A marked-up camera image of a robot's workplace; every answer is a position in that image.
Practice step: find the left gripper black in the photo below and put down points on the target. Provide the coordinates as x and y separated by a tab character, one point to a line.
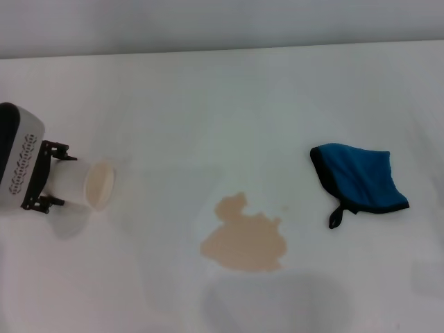
39	173

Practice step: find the white paper cup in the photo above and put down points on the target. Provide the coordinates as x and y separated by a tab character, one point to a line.
69	180

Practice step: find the blue rag with black trim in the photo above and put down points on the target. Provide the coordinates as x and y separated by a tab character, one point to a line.
360	177

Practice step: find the brown water stain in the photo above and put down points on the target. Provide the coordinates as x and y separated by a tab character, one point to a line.
243	243

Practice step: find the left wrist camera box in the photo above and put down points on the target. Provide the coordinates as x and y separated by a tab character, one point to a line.
19	156

